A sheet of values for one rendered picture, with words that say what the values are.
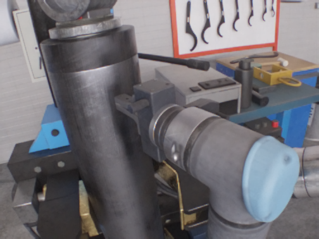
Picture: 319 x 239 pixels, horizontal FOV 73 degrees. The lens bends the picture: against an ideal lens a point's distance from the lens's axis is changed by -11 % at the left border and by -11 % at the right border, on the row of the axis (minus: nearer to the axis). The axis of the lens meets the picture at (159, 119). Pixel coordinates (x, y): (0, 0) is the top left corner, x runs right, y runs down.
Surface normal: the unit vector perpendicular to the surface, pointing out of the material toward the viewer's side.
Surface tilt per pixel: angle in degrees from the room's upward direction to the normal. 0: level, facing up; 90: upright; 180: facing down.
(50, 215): 0
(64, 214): 0
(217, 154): 50
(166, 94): 90
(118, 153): 90
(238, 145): 23
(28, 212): 90
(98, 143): 90
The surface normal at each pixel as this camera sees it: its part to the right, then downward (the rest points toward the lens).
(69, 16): -0.33, 0.48
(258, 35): 0.29, 0.44
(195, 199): -0.10, -0.87
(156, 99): 0.62, 0.32
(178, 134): -0.69, -0.21
